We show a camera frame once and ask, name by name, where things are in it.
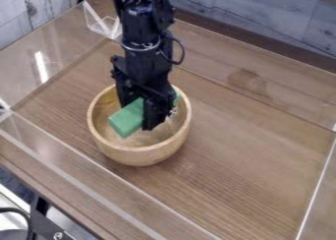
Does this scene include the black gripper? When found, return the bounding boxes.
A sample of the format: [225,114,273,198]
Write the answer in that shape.
[112,42,177,131]

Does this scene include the green rectangular block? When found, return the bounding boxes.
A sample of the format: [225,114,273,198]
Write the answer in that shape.
[107,89,183,140]

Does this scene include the wooden bowl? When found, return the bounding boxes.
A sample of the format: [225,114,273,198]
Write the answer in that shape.
[87,86,192,166]

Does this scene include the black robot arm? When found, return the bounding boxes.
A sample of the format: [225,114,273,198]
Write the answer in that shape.
[112,0,176,131]

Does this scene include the clear acrylic corner bracket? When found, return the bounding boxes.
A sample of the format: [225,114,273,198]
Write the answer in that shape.
[83,1,123,40]

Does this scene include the clear acrylic barrier wall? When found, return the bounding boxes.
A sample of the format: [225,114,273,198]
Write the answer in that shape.
[0,9,336,240]

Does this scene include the black stand with cable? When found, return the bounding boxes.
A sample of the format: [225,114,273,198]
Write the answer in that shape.
[0,194,76,240]

